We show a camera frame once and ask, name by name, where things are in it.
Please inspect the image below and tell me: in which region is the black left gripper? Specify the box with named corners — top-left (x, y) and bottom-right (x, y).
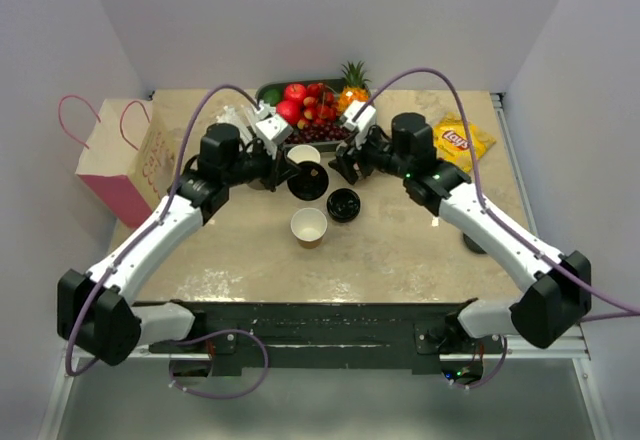
top-left (225, 137), bottom-right (301, 193)

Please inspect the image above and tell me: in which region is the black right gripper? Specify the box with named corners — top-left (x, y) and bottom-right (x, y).
top-left (329, 123), bottom-right (412, 185)

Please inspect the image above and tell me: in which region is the black coffee cup lid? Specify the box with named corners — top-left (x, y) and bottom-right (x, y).
top-left (287, 161), bottom-right (329, 201)

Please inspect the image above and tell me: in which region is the brown paper coffee cup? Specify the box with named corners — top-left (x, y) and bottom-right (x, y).
top-left (290, 208), bottom-right (328, 249)

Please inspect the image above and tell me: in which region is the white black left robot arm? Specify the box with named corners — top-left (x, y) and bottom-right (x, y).
top-left (57, 117), bottom-right (301, 366)

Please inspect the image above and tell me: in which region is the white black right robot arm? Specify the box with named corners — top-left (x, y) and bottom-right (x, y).
top-left (330, 107), bottom-right (592, 353)

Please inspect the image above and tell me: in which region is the grey metal straw holder cup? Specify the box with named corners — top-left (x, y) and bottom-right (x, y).
top-left (247, 180), bottom-right (266, 191)

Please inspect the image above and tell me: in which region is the purple grape bunch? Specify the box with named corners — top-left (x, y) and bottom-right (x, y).
top-left (286, 124), bottom-right (349, 145)

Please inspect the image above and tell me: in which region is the black cup lid stack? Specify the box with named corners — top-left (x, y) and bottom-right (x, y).
top-left (326, 188), bottom-right (361, 223)

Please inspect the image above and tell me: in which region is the red apple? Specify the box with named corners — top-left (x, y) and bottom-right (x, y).
top-left (283, 83), bottom-right (307, 105)
top-left (276, 100), bottom-right (302, 126)

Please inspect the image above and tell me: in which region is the white wrapped straw bundle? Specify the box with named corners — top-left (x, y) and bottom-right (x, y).
top-left (216, 105), bottom-right (260, 141)

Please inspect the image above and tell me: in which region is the orange pineapple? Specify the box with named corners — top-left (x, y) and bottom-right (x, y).
top-left (337, 61), bottom-right (370, 115)

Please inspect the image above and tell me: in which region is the red cherry cluster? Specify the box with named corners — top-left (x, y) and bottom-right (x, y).
top-left (297, 83), bottom-right (338, 130)

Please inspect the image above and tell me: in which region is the yellow chips bag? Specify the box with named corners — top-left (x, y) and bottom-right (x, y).
top-left (433, 112), bottom-right (496, 173)

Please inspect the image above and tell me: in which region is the green lime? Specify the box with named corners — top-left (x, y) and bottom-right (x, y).
top-left (262, 89), bottom-right (283, 107)

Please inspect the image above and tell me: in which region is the dark green fruit tray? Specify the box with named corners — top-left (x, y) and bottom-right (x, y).
top-left (254, 78), bottom-right (349, 152)

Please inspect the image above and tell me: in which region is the single black cup lid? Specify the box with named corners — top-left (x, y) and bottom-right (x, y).
top-left (462, 234), bottom-right (486, 255)

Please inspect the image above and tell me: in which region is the pink white paper bag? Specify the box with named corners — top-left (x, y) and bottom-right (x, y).
top-left (57, 94), bottom-right (178, 229)

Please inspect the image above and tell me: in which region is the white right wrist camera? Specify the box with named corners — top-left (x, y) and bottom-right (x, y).
top-left (340, 100), bottom-right (377, 136)

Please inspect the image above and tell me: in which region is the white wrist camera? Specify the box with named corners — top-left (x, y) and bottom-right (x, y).
top-left (253, 101), bottom-right (293, 148)
top-left (340, 100), bottom-right (377, 136)

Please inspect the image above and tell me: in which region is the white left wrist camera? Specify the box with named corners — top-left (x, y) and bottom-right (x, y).
top-left (253, 101), bottom-right (293, 148)

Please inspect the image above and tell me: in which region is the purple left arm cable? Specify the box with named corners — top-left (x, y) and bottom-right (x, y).
top-left (64, 83), bottom-right (262, 378)

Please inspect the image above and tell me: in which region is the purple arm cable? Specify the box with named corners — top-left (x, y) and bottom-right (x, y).
top-left (344, 66), bottom-right (640, 391)
top-left (64, 83), bottom-right (262, 378)

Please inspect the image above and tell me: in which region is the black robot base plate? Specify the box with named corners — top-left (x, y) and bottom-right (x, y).
top-left (149, 302), bottom-right (502, 375)

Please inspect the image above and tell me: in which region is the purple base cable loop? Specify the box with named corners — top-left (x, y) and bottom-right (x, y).
top-left (168, 328), bottom-right (271, 401)

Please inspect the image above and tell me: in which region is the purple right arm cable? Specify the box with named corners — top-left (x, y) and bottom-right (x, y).
top-left (344, 66), bottom-right (640, 391)

